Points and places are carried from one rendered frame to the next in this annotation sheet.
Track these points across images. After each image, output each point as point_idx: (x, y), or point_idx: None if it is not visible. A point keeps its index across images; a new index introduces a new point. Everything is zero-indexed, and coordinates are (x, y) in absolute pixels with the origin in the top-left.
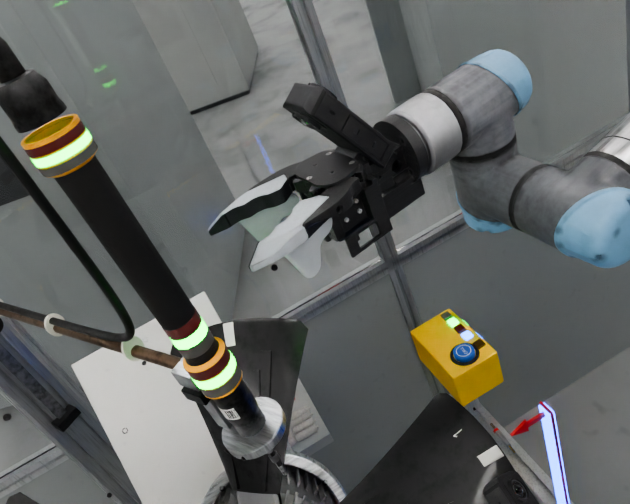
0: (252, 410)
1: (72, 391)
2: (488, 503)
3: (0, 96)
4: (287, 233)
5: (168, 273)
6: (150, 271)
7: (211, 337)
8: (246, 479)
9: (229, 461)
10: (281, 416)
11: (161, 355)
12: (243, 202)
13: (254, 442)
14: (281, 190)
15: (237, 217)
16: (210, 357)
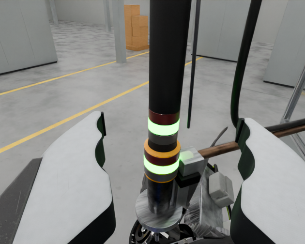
0: (147, 195)
1: None
2: None
3: None
4: (61, 135)
5: (155, 64)
6: (149, 44)
7: (154, 139)
8: (201, 241)
9: (219, 236)
10: (144, 222)
11: (216, 147)
12: (257, 145)
13: (144, 198)
14: (241, 218)
15: (243, 146)
16: (147, 142)
